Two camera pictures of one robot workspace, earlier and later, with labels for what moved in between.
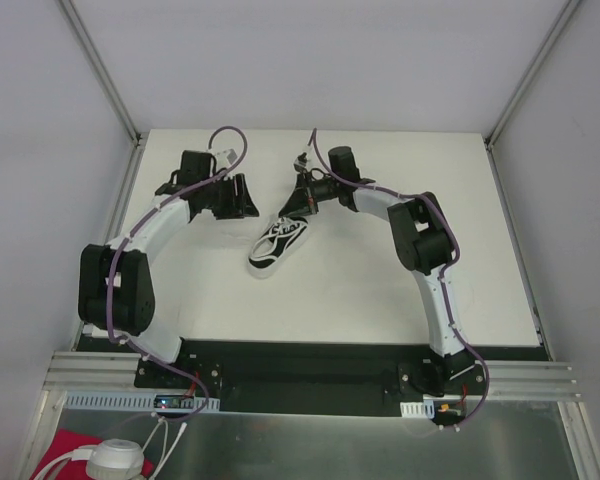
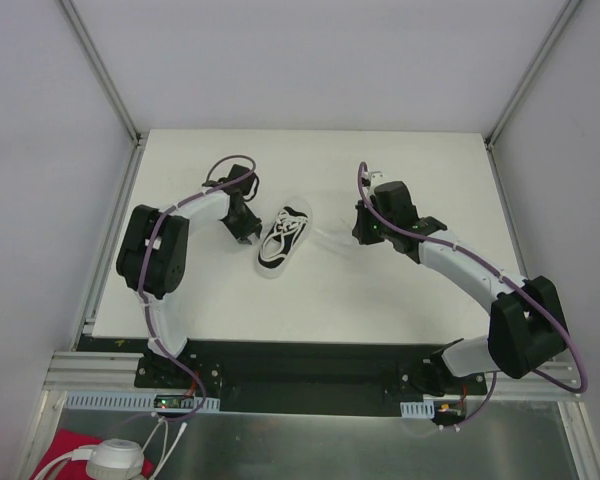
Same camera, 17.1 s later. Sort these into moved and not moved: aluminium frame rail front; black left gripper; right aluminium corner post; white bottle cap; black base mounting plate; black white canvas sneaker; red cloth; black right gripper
Moved: black left gripper; black white canvas sneaker; black right gripper
Not moved: red cloth; black base mounting plate; aluminium frame rail front; right aluminium corner post; white bottle cap
